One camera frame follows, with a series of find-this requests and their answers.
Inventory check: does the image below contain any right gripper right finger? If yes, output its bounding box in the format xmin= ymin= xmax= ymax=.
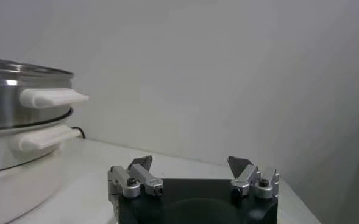
xmin=227 ymin=155 xmax=280 ymax=200

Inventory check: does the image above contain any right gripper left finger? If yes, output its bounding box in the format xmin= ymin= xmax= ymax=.
xmin=107 ymin=155 xmax=165 ymax=203

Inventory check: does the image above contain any steel steamer basket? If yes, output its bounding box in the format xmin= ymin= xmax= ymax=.
xmin=0 ymin=57 xmax=90 ymax=132

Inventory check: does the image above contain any white electric cooking pot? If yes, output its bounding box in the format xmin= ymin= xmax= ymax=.
xmin=0 ymin=117 xmax=83 ymax=224

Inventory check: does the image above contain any black pot power cord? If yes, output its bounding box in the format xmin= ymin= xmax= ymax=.
xmin=71 ymin=125 xmax=87 ymax=139

